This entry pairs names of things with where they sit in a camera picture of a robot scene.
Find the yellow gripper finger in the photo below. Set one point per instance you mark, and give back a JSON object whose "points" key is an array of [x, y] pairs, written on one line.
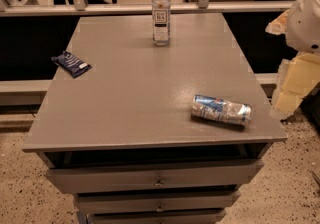
{"points": [[279, 25], [296, 78]]}

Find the clear plastic water bottle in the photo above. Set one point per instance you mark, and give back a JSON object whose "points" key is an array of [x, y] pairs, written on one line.
{"points": [[161, 10]]}

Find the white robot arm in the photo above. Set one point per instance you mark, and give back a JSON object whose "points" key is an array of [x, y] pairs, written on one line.
{"points": [[303, 26]]}

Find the crushed redbull can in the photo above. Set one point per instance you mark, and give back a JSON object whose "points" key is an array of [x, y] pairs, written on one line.
{"points": [[221, 110]]}

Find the grey drawer cabinet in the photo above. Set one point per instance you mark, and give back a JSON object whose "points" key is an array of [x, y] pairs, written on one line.
{"points": [[121, 138]]}

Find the blue snack packet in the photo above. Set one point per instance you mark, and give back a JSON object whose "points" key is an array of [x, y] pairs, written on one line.
{"points": [[71, 63]]}

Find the metal railing frame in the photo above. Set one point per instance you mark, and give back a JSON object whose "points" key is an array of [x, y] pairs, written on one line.
{"points": [[25, 8]]}

